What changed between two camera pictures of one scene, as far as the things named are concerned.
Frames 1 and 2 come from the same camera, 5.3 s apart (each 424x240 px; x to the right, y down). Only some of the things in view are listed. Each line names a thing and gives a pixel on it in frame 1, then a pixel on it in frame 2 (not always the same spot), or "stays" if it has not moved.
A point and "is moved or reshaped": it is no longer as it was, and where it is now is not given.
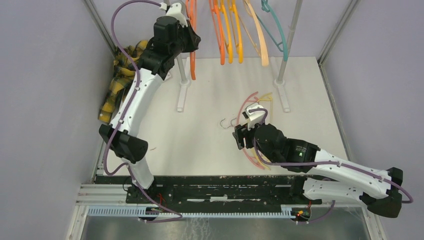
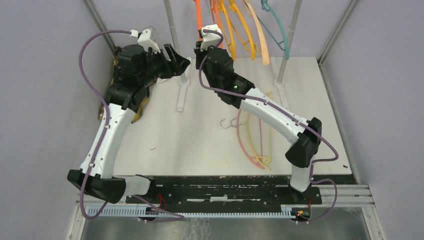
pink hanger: [251, 160] is moved or reshaped
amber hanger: [236, 28] to [234, 6]
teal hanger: [266, 7] stays
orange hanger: [217, 25] stays
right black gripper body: [242, 131] to [199, 54]
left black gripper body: [186, 43] to [158, 67]
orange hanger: [191, 13] to [199, 17]
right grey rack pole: [280, 81] stays
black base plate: [222, 190] stays
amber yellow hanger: [226, 29] is moved or reshaped
